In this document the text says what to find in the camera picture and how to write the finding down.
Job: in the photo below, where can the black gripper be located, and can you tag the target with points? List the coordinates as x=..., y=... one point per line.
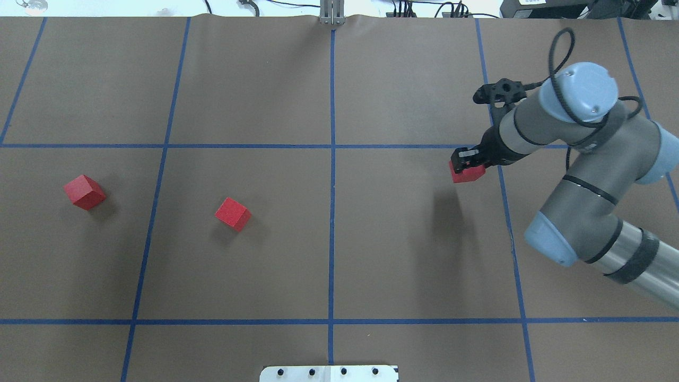
x=494, y=149

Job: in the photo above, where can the red cube block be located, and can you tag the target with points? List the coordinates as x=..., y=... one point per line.
x=466, y=175
x=84, y=192
x=233, y=214

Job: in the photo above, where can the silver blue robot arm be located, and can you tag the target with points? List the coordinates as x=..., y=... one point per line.
x=580, y=106

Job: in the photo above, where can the brown paper table mat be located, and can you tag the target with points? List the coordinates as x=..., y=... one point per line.
x=360, y=248

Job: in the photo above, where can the red cube near block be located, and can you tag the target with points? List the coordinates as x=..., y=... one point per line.
x=84, y=192

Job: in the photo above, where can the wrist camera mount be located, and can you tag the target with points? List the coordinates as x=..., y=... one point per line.
x=504, y=90

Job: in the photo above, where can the aluminium frame post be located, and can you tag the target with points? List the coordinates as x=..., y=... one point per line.
x=332, y=12

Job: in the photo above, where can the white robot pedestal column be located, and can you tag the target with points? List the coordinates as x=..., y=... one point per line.
x=367, y=372

